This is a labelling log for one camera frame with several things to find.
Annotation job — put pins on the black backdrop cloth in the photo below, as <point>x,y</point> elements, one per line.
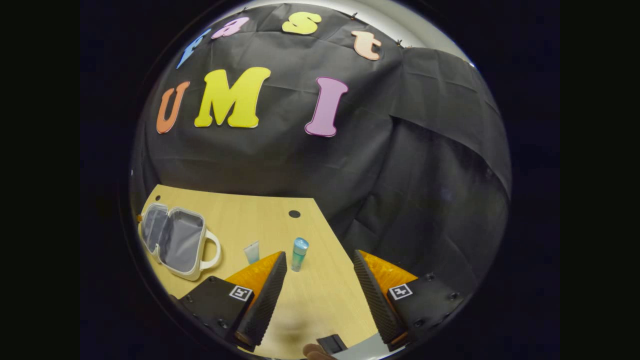
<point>350,165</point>

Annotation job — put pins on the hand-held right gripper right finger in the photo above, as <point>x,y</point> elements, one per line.
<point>377,300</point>

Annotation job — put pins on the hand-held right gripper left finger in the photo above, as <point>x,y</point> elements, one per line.
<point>265,305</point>

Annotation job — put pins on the blue lotion bottle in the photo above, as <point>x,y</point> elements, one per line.
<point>299,255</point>

